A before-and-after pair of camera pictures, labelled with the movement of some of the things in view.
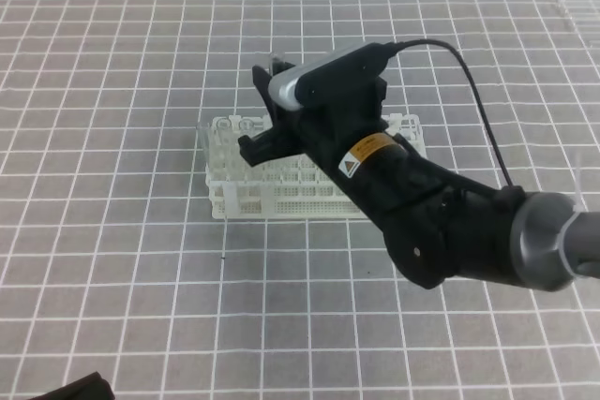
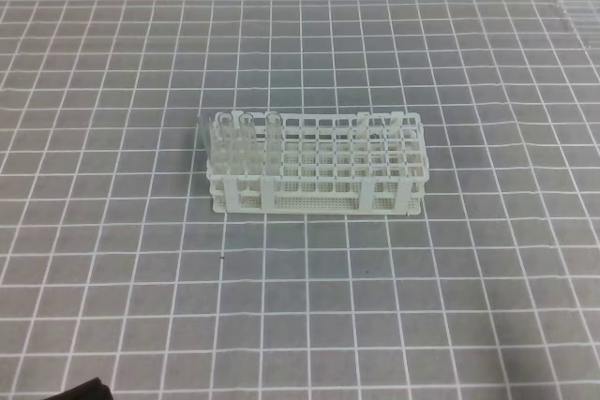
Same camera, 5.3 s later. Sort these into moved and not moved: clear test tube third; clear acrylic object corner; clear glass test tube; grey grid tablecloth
Moved: clear glass test tube
Not moved: grey grid tablecloth; clear test tube third; clear acrylic object corner
